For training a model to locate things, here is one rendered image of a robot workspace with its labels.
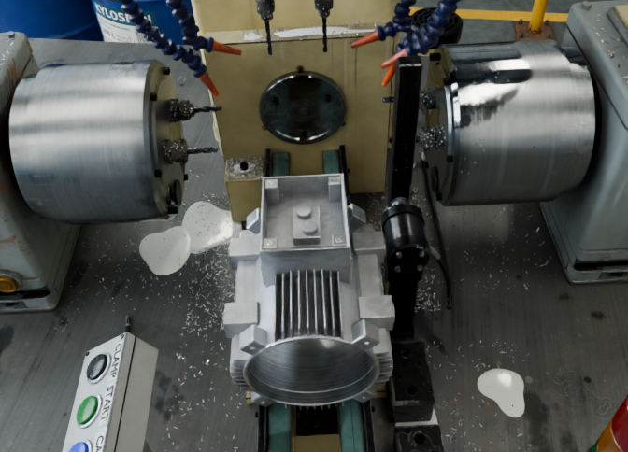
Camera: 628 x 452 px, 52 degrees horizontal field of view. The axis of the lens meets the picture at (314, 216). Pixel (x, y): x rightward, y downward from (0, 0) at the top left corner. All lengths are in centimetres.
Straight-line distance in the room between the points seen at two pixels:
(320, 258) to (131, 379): 24
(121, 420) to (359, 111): 65
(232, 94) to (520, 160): 47
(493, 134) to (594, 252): 30
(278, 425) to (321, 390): 7
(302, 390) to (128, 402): 23
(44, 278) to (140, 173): 29
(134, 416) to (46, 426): 36
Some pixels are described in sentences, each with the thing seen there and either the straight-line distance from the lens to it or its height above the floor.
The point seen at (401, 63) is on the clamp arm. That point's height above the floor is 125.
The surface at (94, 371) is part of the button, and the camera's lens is 75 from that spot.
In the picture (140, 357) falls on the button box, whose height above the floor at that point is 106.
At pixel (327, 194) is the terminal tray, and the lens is 80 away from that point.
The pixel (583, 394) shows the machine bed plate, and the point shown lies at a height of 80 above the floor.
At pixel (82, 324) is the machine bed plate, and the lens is 114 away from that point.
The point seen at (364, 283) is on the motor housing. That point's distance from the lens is 77.
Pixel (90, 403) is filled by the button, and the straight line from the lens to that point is 73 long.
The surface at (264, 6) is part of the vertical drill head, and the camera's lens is 86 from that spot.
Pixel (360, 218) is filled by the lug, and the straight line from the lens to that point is 82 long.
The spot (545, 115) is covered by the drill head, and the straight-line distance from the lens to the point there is 94.
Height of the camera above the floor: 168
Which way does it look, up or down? 47 degrees down
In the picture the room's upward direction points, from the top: 3 degrees counter-clockwise
